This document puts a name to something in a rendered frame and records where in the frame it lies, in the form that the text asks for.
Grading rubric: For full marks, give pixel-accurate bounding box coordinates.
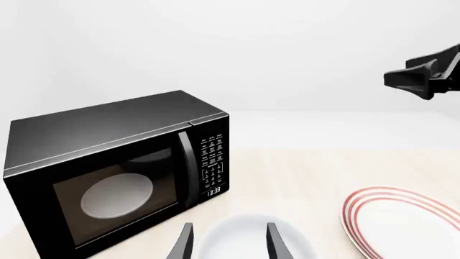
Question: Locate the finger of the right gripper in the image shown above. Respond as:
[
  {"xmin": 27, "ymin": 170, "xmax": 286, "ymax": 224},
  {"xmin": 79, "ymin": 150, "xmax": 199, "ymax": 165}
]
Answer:
[
  {"xmin": 383, "ymin": 59, "xmax": 438, "ymax": 101},
  {"xmin": 405, "ymin": 52, "xmax": 450, "ymax": 70}
]

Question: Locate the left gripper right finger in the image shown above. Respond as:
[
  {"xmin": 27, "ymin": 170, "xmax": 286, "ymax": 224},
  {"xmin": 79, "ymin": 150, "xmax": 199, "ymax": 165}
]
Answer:
[{"xmin": 266, "ymin": 222, "xmax": 296, "ymax": 259}]

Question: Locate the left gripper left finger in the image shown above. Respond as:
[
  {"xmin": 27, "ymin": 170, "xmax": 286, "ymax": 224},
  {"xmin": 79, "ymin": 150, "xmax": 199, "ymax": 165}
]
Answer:
[{"xmin": 165, "ymin": 222, "xmax": 196, "ymax": 259}]

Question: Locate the white bowl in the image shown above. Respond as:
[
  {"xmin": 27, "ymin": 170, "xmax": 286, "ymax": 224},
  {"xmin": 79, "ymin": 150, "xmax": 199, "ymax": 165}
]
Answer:
[{"xmin": 196, "ymin": 213, "xmax": 318, "ymax": 259}]

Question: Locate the white plate with red rings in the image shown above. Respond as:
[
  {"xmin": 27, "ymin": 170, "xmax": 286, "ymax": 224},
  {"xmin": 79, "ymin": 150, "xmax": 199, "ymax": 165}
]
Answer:
[{"xmin": 339, "ymin": 185, "xmax": 460, "ymax": 259}]

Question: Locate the round white microwave turntable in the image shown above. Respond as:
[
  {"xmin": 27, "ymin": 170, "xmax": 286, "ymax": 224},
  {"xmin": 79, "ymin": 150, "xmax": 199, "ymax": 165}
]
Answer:
[{"xmin": 80, "ymin": 173, "xmax": 155, "ymax": 219}]

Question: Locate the black microwave oven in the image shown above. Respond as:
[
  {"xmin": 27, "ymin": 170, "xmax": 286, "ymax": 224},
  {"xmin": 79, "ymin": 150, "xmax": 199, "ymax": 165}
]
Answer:
[{"xmin": 2, "ymin": 90, "xmax": 231, "ymax": 259}]

